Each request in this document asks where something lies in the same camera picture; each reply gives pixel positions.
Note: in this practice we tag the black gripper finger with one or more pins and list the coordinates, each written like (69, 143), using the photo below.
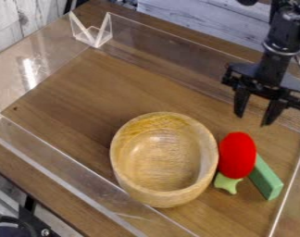
(273, 111)
(241, 99)

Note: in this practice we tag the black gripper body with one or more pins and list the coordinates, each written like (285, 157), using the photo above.
(241, 75)

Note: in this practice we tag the red plush strawberry toy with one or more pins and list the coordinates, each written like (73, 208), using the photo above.
(237, 160)

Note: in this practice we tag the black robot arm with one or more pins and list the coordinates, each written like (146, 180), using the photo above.
(267, 78)

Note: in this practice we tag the green rectangular block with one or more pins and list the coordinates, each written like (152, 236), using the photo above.
(265, 180)

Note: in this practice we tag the wooden bowl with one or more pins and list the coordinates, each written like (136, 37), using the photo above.
(164, 156)

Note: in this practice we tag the clear acrylic tray walls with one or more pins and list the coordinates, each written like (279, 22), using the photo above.
(76, 81)

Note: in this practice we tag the black bracket with screw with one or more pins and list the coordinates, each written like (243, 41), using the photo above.
(25, 225)

